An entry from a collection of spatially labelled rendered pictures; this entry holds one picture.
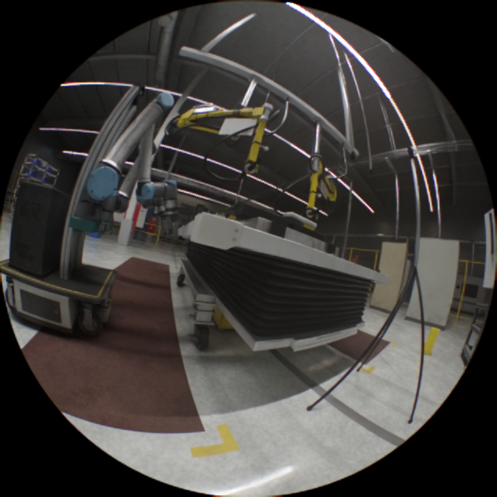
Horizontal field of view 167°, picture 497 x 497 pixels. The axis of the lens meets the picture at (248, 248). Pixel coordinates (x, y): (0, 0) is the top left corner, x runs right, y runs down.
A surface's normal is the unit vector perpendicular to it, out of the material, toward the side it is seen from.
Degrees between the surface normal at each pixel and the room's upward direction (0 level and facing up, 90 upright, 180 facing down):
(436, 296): 90
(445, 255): 90
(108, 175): 95
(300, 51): 176
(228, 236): 90
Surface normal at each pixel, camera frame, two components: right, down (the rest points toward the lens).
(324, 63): -0.29, 0.95
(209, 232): 0.44, 0.07
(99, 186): 0.82, 0.26
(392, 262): -0.87, -0.22
